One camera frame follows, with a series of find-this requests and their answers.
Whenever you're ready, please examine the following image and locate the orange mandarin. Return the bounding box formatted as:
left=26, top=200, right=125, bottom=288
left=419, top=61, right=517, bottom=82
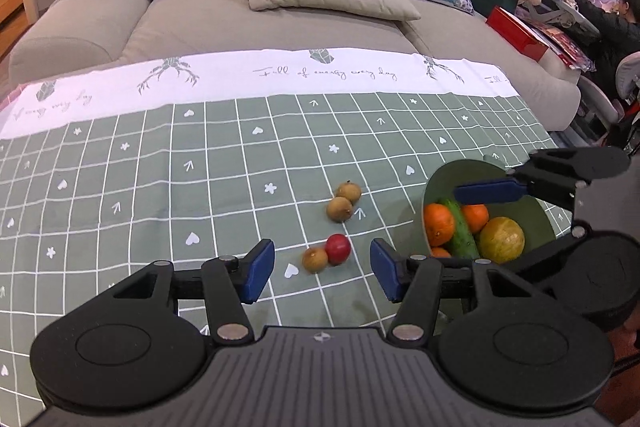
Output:
left=431, top=247, right=451, bottom=259
left=423, top=202, right=456, bottom=247
left=461, top=204, right=490, bottom=234

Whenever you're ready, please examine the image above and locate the red box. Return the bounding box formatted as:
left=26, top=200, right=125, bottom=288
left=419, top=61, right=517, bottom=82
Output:
left=486, top=6, right=549, bottom=62

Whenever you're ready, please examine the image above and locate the green cucumber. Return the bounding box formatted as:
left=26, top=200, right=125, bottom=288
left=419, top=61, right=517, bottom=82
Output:
left=438, top=198, right=480, bottom=260

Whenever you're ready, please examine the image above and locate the green checked tablecloth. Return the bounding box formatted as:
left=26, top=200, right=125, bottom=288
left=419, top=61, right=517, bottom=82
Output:
left=1, top=49, right=552, bottom=426

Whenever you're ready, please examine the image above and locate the small red fruit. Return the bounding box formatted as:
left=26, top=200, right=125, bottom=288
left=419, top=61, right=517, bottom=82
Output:
left=324, top=234, right=352, bottom=265

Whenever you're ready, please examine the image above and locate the seated person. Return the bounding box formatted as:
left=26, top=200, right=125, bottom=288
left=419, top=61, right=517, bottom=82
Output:
left=575, top=0, right=639, bottom=100

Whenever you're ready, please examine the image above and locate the brown longan fruit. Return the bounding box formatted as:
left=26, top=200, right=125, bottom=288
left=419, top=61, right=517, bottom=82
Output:
left=326, top=196, right=354, bottom=223
left=335, top=180, right=362, bottom=205
left=302, top=247, right=329, bottom=274

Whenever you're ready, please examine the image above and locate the yellow green pear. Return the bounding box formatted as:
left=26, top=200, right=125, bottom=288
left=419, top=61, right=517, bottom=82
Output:
left=477, top=217, right=525, bottom=265

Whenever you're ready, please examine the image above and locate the green plastic bowl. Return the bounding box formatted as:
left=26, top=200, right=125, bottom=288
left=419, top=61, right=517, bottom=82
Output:
left=420, top=159, right=555, bottom=263

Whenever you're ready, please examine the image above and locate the grey fabric sofa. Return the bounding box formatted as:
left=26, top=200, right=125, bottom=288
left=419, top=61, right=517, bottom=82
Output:
left=9, top=0, right=580, bottom=131

